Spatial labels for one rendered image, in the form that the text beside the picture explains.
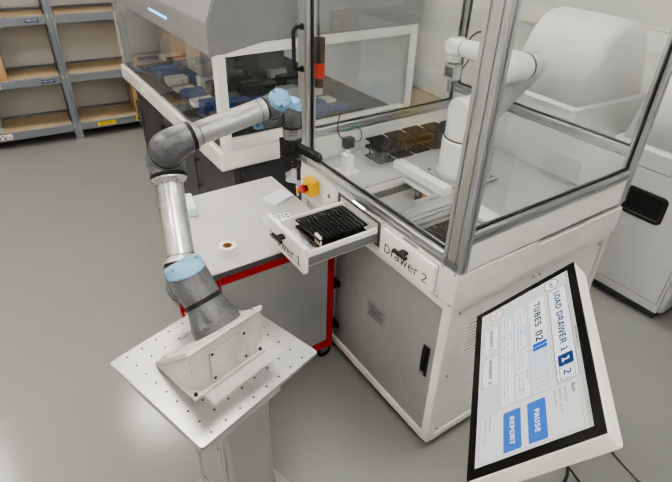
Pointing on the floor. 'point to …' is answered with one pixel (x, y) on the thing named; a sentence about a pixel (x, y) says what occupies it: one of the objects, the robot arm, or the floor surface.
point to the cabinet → (420, 331)
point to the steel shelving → (61, 73)
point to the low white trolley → (263, 262)
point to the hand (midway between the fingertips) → (299, 184)
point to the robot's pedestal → (260, 466)
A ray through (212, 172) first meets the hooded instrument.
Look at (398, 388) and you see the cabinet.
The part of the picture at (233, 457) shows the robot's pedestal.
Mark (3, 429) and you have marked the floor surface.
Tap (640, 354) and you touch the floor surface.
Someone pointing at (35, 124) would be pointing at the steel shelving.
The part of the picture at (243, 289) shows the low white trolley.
